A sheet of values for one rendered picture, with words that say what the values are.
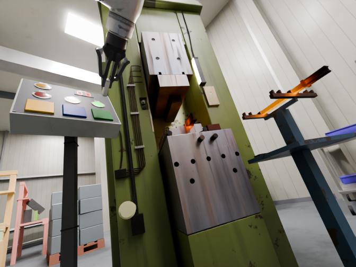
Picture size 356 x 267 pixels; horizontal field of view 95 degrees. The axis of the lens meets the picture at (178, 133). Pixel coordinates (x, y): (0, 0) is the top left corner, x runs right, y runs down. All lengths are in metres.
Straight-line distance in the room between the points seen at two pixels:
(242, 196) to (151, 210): 0.47
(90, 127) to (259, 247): 0.88
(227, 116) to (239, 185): 0.56
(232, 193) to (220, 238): 0.20
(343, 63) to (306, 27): 1.07
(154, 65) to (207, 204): 0.88
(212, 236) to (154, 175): 0.42
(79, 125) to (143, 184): 0.46
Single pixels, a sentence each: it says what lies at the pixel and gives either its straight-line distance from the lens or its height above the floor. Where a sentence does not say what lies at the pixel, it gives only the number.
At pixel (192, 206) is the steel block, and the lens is 0.79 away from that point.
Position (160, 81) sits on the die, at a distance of 1.09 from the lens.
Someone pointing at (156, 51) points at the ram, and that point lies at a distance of 1.27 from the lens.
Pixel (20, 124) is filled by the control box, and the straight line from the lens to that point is 0.72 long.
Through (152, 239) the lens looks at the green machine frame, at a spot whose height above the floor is 0.45.
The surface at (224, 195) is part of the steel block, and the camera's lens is 0.86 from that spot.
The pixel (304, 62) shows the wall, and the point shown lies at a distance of 4.45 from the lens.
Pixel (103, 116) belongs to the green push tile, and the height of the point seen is 0.99.
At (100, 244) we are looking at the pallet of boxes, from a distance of 4.28.
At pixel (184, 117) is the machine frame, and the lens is 1.54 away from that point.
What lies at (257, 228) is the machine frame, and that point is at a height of 0.41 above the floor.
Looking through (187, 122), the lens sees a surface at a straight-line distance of 0.94.
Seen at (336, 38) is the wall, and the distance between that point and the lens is 4.52.
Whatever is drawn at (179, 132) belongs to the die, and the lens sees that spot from 0.92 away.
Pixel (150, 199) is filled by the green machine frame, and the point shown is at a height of 0.64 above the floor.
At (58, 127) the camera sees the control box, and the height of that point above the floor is 0.94.
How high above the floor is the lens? 0.63
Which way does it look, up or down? 20 degrees up
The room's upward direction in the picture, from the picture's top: 13 degrees counter-clockwise
